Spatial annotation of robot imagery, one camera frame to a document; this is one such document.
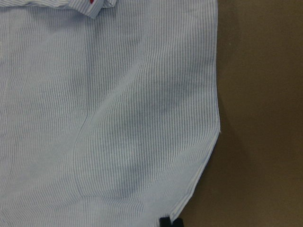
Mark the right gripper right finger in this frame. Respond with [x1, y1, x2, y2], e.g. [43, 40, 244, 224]
[172, 218, 184, 227]

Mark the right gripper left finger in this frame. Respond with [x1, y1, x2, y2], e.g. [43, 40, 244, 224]
[159, 217, 171, 227]

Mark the blue striped button shirt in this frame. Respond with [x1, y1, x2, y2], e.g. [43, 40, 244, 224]
[0, 0, 220, 227]

